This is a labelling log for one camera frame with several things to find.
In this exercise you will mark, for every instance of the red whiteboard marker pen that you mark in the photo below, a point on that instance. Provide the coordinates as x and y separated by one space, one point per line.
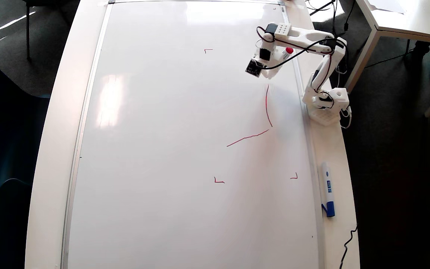
289 50

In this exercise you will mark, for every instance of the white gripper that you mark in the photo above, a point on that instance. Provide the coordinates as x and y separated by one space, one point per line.
273 71

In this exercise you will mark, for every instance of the large white whiteboard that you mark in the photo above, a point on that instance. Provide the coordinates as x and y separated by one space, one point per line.
181 149

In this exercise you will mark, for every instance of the black wrist camera board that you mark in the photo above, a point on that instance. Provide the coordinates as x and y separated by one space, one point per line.
254 68

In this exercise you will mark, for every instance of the blue capped whiteboard marker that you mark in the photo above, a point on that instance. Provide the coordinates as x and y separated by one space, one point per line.
327 186

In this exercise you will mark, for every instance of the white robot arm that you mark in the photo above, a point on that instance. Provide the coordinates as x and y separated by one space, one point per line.
312 36

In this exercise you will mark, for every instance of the white honeycomb robot base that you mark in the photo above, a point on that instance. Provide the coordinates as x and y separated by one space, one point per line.
325 116

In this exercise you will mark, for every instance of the dark blue chair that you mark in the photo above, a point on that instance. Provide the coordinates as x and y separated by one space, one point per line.
6 231
6 130

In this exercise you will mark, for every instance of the white office table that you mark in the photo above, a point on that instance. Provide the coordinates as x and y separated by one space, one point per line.
416 18

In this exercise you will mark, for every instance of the black metal chair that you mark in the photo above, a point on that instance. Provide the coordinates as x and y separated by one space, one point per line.
39 2

